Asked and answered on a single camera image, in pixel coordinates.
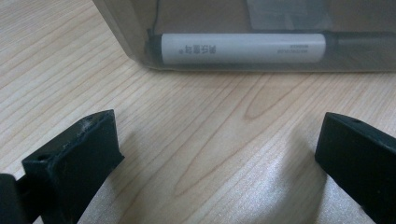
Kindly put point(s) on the black marker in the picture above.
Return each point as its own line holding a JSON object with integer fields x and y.
{"x": 243, "y": 48}

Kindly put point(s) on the clear plastic storage box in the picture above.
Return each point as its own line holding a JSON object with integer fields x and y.
{"x": 130, "y": 28}

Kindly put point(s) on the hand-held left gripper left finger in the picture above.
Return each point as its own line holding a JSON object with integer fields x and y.
{"x": 71, "y": 165}

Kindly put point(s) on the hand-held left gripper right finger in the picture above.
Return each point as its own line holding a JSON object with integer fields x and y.
{"x": 364, "y": 161}

